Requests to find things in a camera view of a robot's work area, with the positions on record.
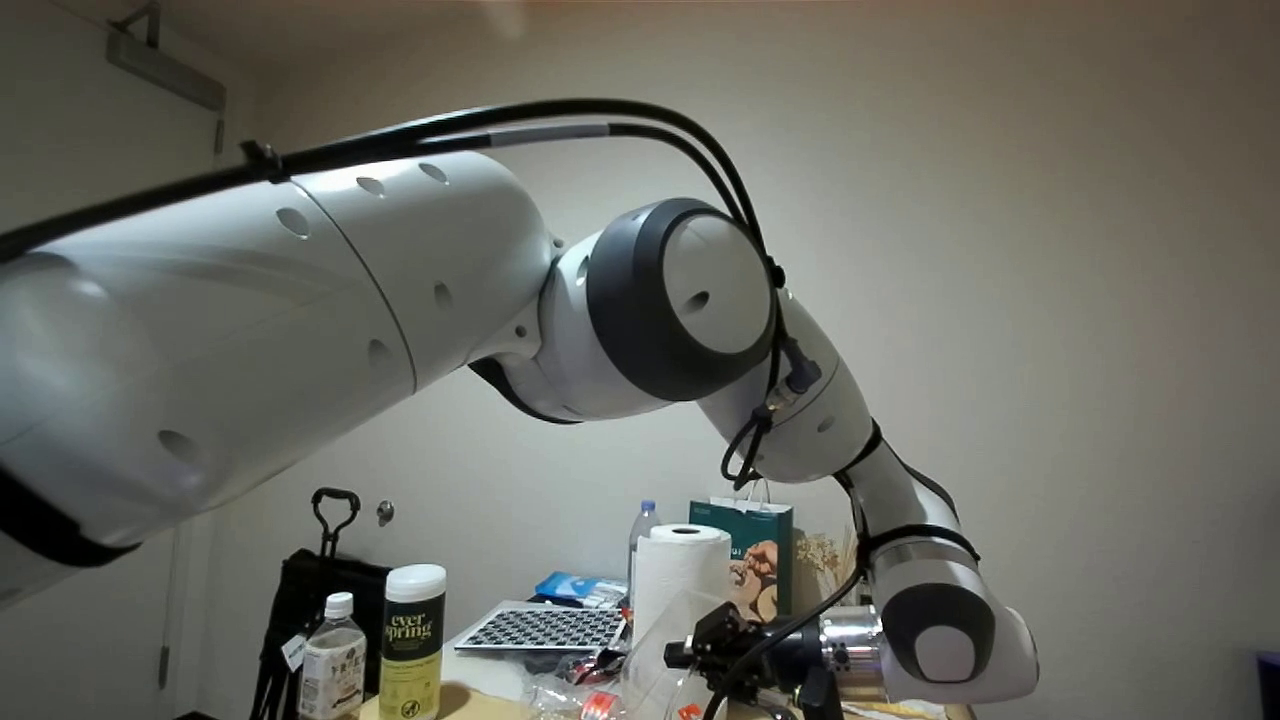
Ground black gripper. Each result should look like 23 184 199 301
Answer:
658 596 844 720

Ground clear packet with red contents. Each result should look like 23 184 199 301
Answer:
524 674 632 720

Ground white paper towel roll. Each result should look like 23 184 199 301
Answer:
629 521 739 650

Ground teal box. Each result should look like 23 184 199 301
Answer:
686 493 799 631

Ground wooden sticks in cup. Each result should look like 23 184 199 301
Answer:
796 526 863 609

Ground clear water bottle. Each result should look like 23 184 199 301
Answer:
623 498 664 581

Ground blue packet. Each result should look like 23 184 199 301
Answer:
533 570 632 615

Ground grey keyboard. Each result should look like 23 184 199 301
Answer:
451 600 629 662

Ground yellow canister with white lid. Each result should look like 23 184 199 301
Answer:
374 559 451 720

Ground clear bottle with white cap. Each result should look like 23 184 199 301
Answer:
274 588 373 720

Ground dark blue bin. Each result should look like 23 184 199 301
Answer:
1252 650 1280 720

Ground grey door closer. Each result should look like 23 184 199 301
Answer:
106 14 230 118

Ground black bag with handle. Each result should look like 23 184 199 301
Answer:
250 484 398 720

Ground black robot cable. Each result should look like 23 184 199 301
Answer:
0 92 990 720

